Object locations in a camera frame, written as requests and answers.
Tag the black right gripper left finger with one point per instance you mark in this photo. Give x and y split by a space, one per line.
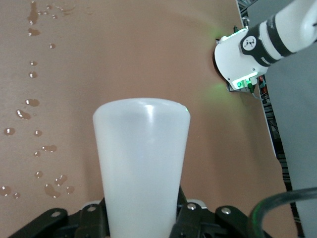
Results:
84 223

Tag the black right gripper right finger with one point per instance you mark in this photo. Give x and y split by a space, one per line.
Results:
198 220

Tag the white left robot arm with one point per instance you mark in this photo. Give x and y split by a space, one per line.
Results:
272 42

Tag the translucent white plastic cup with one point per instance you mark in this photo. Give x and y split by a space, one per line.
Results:
141 161

